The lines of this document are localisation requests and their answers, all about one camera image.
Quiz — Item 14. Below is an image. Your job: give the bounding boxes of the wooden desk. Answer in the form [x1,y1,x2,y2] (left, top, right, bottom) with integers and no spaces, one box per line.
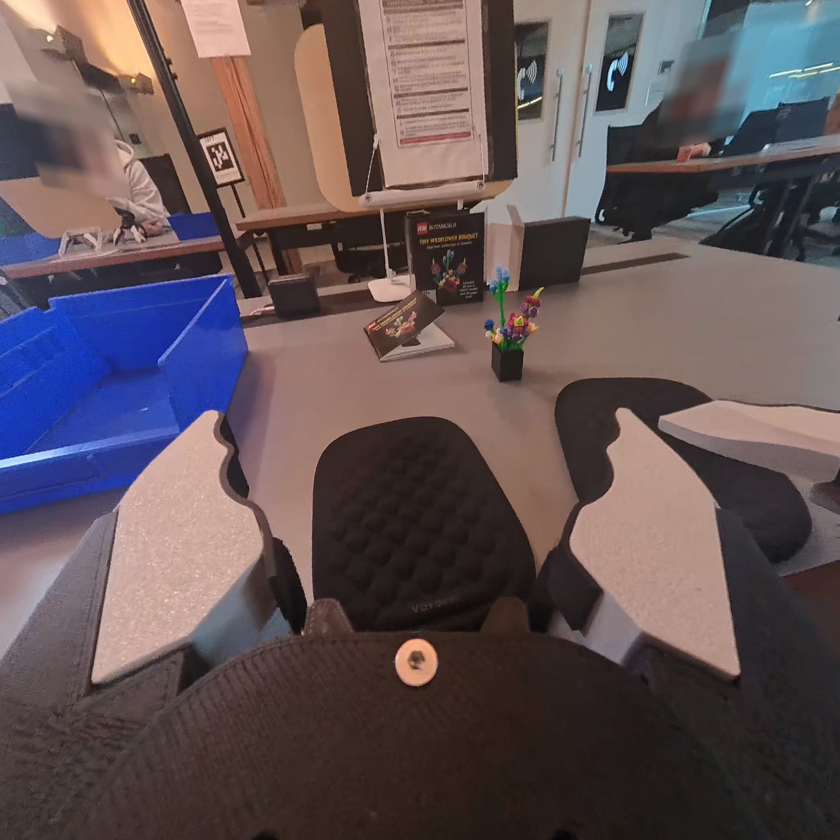
[235,199,409,278]

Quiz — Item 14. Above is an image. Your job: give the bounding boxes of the lego instruction booklet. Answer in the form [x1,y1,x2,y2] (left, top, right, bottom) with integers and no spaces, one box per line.
[363,289,456,363]

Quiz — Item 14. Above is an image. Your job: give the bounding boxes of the wooden office table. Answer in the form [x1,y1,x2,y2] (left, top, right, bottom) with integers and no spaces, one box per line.
[605,133,840,177]

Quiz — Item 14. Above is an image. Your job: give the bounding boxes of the lego flower bouquet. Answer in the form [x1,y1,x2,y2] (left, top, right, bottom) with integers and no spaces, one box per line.
[483,265,546,383]

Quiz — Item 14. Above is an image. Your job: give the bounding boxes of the small black box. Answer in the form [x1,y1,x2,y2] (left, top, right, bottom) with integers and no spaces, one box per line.
[267,273,322,319]

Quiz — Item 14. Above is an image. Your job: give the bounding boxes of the white paper notice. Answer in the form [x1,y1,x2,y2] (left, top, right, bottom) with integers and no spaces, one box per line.
[180,0,253,59]

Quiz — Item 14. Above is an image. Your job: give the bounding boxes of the large blue plastic bin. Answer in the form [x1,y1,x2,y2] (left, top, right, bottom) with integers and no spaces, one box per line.
[0,273,250,515]

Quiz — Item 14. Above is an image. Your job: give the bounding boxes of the black metal pole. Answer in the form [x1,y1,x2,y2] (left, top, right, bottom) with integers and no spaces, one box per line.
[126,0,265,299]

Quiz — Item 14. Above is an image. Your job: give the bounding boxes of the white document stand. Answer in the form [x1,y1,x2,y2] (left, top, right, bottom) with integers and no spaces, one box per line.
[357,134,500,304]

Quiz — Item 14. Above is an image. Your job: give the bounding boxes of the printed instruction sheet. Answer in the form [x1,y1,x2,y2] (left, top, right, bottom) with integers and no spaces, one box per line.
[358,0,492,190]

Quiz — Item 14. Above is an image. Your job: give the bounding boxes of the beige rounded board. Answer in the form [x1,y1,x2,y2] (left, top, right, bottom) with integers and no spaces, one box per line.
[293,23,371,212]

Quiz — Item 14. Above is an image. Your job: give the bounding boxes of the black and white marker sign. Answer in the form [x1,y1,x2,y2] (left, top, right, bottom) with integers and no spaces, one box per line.
[196,127,246,189]

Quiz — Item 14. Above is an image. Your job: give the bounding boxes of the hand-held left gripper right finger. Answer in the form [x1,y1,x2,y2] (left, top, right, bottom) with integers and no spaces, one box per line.
[533,407,744,682]

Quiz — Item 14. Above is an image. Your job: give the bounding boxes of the wooden work table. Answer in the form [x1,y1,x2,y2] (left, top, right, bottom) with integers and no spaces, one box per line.
[0,231,232,282]

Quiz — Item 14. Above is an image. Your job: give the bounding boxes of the wooden post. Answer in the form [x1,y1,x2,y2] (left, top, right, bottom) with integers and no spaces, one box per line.
[210,55,291,212]

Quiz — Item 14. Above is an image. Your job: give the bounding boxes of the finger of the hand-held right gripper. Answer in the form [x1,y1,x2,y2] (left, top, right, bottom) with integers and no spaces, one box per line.
[658,399,840,484]

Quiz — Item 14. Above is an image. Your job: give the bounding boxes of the black block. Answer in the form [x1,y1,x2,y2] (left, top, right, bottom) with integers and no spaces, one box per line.
[518,215,592,287]

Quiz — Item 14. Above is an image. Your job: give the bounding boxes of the black phone icon sign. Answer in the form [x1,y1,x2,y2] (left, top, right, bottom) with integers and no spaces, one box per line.
[514,20,551,123]
[593,12,645,115]

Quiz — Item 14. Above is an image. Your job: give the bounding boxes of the black lego set box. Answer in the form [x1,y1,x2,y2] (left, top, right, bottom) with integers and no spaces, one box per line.
[404,209,488,307]

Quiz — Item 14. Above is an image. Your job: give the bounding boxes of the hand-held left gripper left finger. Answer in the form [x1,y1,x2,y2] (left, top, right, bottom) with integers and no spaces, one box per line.
[90,410,309,686]

